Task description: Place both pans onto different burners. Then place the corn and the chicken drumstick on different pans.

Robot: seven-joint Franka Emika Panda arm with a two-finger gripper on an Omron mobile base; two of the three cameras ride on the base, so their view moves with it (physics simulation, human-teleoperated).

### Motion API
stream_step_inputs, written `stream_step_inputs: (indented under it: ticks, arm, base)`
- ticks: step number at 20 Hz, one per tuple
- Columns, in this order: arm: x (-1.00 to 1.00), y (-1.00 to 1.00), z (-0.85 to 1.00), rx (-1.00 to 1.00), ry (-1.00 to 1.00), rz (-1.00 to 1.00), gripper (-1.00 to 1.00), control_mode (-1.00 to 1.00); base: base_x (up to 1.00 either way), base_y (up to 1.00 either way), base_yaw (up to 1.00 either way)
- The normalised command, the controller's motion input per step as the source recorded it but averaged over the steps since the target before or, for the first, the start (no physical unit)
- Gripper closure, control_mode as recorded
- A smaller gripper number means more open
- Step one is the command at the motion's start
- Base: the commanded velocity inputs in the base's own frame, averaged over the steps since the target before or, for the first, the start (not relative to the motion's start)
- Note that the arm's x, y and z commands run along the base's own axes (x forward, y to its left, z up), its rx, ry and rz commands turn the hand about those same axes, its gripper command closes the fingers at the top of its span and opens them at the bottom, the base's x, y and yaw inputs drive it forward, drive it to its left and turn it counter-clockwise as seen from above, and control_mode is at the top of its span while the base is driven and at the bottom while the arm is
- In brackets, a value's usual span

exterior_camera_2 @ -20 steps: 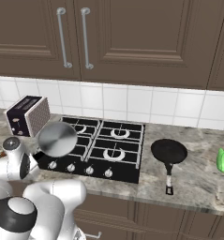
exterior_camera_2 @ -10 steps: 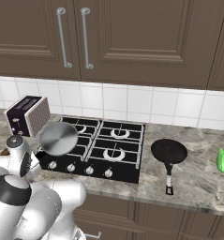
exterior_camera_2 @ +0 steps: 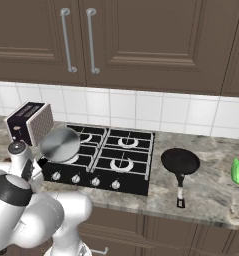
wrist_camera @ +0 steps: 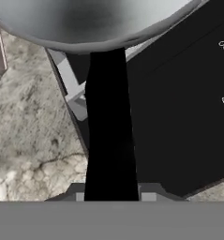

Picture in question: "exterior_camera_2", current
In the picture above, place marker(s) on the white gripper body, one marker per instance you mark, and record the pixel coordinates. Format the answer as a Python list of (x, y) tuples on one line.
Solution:
[(38, 177)]

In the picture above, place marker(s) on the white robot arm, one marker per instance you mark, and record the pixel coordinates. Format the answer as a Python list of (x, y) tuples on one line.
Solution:
[(41, 216)]

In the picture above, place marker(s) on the green corn in husk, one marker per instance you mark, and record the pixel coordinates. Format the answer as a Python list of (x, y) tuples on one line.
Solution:
[(238, 171)]

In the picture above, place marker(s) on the silver hob knob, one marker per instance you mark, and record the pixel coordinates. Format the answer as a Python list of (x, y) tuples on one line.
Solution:
[(56, 175), (95, 181), (76, 179), (116, 184)]

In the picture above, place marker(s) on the silver steel pan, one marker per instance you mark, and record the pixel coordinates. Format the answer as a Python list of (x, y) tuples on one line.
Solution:
[(60, 145)]

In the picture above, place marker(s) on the black and white toaster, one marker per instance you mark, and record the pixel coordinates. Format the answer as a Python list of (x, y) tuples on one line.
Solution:
[(31, 123)]

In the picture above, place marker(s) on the black gas hob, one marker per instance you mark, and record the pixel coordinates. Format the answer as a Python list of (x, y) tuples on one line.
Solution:
[(121, 156)]

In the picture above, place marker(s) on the brown lower drawer front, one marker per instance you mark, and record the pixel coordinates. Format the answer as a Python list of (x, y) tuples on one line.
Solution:
[(117, 230)]

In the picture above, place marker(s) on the black frying pan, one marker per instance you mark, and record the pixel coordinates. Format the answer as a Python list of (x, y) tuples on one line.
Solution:
[(180, 161)]

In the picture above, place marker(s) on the brown lower cupboard door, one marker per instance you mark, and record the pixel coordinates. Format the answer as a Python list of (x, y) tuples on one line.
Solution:
[(224, 243), (171, 238)]

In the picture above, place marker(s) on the wide brown upper cupboard door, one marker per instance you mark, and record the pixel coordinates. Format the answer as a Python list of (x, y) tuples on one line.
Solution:
[(151, 40)]

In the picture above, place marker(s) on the narrow brown upper cupboard door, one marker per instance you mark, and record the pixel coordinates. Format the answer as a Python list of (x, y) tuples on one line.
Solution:
[(236, 50)]

